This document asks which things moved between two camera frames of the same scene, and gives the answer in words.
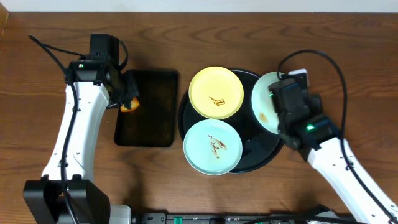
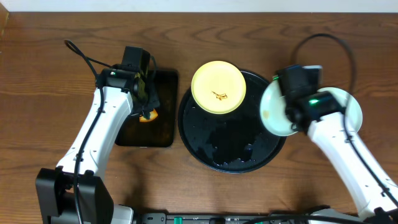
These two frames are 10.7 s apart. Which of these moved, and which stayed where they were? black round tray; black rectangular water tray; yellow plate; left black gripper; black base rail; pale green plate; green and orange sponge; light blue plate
Moved: yellow plate; light blue plate; left black gripper; green and orange sponge; pale green plate
Stayed: black round tray; black base rail; black rectangular water tray
